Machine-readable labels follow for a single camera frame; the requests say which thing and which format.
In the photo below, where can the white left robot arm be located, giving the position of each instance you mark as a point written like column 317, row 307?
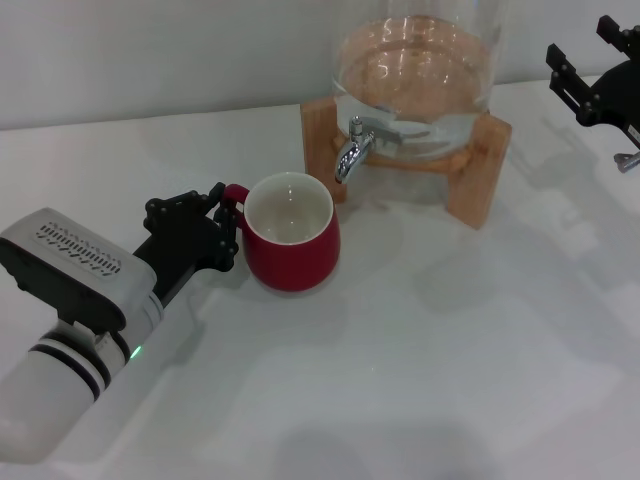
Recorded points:
column 45, row 390

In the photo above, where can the clear glass water dispenser jar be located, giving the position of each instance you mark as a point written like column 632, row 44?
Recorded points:
column 415, row 65

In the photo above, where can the wooden dispenser stand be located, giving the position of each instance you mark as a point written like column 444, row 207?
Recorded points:
column 475, row 165

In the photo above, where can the chrome faucet tap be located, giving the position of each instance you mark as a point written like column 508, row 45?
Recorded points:
column 352, row 152

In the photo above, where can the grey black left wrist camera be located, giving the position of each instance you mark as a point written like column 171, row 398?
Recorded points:
column 65, row 270

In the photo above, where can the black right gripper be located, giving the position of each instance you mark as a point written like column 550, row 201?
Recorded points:
column 617, row 90

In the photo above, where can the red ceramic cup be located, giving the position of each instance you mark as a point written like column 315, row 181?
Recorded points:
column 295, row 265

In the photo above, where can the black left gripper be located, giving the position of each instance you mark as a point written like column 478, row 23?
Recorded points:
column 185, row 245

